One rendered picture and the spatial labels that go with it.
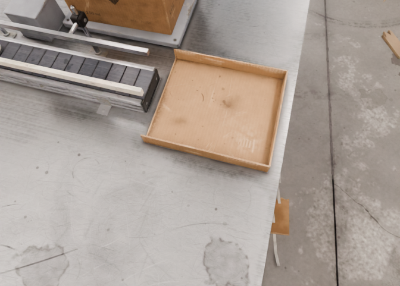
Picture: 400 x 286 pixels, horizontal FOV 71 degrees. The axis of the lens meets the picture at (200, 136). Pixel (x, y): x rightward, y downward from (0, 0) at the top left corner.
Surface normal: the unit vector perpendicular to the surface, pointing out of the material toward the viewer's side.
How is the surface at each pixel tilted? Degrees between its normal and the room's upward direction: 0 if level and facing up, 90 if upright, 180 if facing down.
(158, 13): 90
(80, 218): 0
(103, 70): 0
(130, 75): 0
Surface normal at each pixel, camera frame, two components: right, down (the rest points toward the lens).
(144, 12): -0.26, 0.89
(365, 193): -0.04, -0.39
